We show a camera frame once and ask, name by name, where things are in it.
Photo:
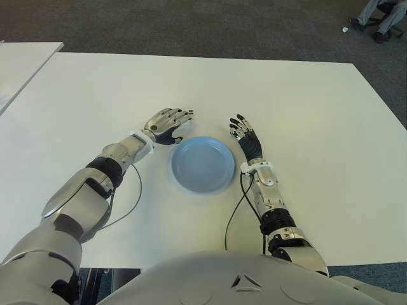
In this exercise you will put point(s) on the white side table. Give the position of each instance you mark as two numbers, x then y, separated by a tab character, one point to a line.
19	63

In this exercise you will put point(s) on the black office chair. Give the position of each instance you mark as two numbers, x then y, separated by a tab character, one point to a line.
397	31

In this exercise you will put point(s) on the dark stand under table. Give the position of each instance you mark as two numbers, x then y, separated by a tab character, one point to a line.
95	282

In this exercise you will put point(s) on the seated person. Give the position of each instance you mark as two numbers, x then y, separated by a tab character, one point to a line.
389	19

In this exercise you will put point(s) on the white charger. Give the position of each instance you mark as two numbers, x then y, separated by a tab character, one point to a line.
186	124

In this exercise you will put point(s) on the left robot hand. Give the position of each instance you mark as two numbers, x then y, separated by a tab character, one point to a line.
160	122

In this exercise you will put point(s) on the grey robot torso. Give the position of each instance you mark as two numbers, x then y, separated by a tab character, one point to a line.
241	286

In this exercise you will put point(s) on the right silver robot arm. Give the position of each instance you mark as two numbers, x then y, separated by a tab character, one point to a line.
270	193

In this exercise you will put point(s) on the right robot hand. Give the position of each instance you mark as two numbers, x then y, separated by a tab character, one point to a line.
251	147

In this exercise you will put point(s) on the blue plate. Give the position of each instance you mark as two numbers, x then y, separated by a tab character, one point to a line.
203	165

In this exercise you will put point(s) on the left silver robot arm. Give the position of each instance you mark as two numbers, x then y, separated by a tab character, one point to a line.
82	203

